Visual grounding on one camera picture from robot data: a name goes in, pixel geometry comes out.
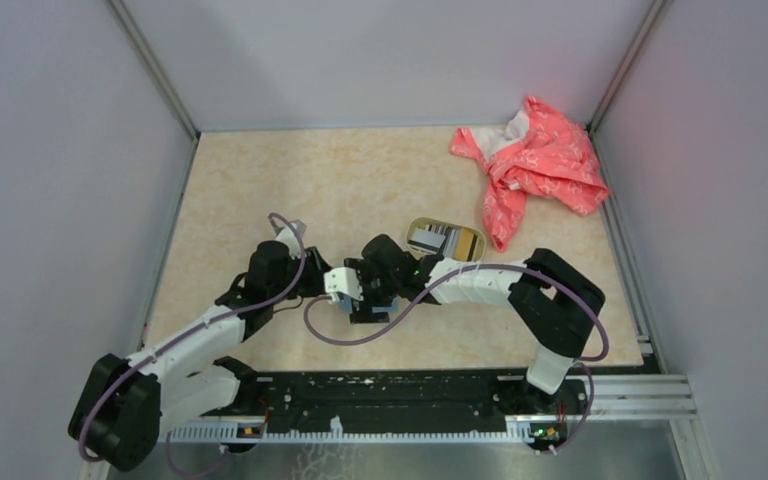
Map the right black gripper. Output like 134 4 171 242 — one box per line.
344 259 401 324

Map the beige card holder wallet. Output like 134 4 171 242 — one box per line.
337 297 400 315

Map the grey white credit card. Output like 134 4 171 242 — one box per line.
408 224 447 254

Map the beige tray of cards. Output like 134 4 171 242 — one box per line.
405 217 487 262

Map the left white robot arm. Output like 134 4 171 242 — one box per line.
67 239 332 471

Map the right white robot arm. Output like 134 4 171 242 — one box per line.
323 234 606 412

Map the pink crumpled cloth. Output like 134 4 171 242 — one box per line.
449 95 610 252

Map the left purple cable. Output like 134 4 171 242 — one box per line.
77 211 308 478

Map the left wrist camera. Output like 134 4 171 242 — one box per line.
276 220 307 249

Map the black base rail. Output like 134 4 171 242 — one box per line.
210 369 588 434

